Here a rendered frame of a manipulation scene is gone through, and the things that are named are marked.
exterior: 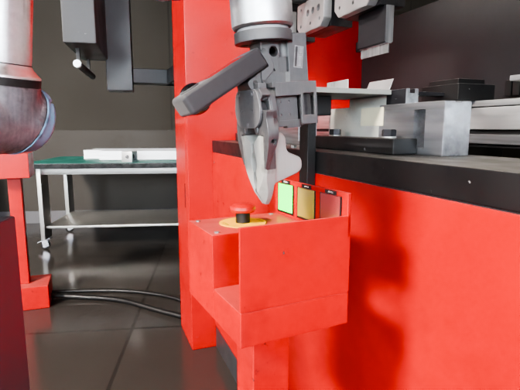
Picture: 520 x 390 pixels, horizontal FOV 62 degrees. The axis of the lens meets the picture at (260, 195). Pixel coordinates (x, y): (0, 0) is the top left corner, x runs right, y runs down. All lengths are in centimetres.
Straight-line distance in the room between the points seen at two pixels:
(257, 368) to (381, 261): 27
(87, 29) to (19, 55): 105
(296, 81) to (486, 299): 35
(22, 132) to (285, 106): 47
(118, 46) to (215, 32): 63
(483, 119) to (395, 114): 26
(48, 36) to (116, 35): 247
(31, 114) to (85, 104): 373
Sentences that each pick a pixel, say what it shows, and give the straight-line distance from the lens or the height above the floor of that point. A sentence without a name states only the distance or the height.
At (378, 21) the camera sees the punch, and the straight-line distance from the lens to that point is 102.
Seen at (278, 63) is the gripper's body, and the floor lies 100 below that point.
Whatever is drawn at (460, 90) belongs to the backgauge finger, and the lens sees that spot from 109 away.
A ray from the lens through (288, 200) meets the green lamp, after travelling 70.
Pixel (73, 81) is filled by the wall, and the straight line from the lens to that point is 459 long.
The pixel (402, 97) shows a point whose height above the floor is 98.
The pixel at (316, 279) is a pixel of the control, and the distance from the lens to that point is 57.
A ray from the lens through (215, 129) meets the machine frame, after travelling 175.
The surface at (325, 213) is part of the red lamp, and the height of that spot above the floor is 81.
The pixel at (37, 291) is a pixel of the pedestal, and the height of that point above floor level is 10.
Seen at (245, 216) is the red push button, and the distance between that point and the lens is 65.
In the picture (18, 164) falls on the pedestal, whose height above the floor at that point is 75.
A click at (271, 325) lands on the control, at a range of 56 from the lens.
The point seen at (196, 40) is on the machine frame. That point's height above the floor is 125.
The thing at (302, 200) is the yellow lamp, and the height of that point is 81.
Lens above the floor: 92
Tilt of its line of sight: 9 degrees down
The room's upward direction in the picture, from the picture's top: straight up
